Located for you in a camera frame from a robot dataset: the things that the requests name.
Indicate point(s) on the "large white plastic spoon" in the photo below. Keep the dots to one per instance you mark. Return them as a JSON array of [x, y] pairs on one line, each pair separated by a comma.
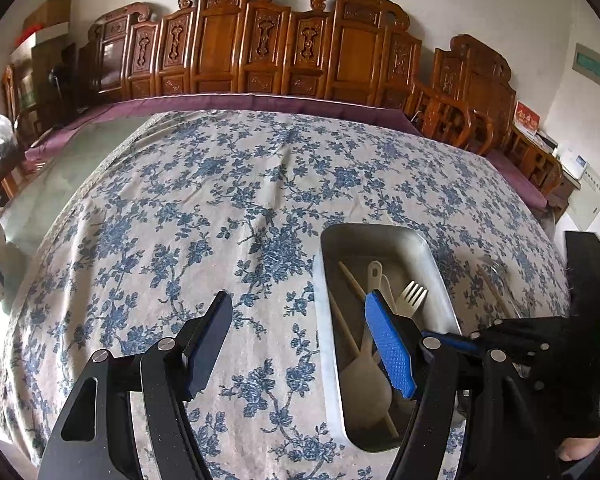
[[365, 385]]

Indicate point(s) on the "purple armchair cushion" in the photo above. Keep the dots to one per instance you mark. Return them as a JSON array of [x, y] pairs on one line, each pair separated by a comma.
[[517, 180]]

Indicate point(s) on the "red desk calendar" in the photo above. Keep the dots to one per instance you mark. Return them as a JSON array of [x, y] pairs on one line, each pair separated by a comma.
[[526, 119]]

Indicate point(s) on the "white desk telephone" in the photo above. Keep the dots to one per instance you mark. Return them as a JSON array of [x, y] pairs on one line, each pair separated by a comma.
[[575, 164]]

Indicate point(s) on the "carved wooden sofa bench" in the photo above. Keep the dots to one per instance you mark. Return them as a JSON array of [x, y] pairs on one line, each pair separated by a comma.
[[260, 45]]

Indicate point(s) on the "rectangular metal tray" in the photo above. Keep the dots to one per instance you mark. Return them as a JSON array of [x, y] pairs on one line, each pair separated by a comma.
[[330, 360]]

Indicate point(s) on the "white wall cabinet cover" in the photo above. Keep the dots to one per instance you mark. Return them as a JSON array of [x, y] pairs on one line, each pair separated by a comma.
[[587, 200]]

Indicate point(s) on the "brown cardboard box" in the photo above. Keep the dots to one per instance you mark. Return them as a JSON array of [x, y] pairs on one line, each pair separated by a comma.
[[47, 12]]

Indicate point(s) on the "grey wall panel box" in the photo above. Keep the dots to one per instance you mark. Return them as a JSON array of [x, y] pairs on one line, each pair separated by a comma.
[[594, 67]]

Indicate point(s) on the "stacked dark boxes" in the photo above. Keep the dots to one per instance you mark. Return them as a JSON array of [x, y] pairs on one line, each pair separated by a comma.
[[55, 80]]

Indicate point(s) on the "blue floral tablecloth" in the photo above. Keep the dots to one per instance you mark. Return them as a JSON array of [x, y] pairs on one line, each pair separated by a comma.
[[180, 235]]

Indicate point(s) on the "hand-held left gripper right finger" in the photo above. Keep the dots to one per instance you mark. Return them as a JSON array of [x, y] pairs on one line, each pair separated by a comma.
[[390, 345]]

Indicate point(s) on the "person's right hand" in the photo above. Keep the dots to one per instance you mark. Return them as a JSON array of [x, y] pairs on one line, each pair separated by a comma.
[[580, 449]]

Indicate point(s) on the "clear plastic spoon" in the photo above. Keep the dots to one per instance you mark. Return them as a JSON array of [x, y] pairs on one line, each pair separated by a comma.
[[495, 266]]

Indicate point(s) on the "small white plastic spoon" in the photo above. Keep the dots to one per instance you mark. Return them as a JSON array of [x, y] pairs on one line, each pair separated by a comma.
[[386, 287]]

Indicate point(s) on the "white plastic fork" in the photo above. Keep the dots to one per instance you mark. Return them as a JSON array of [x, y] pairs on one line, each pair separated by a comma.
[[412, 297]]

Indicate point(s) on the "white flat box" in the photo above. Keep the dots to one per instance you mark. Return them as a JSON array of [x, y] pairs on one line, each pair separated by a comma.
[[35, 40]]

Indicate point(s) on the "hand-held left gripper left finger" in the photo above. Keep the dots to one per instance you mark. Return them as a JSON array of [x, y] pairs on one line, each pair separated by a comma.
[[207, 345]]

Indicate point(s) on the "wooden side table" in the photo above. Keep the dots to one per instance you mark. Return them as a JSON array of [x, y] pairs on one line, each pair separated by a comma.
[[565, 185]]

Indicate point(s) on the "carved wooden armchair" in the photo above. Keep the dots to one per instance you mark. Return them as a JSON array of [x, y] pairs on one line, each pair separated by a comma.
[[480, 80]]

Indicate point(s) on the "purple sofa cushion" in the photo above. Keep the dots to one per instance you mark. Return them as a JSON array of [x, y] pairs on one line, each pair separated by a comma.
[[205, 105]]

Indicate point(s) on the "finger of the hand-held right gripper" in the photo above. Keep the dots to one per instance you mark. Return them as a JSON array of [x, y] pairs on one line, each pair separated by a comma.
[[525, 335]]

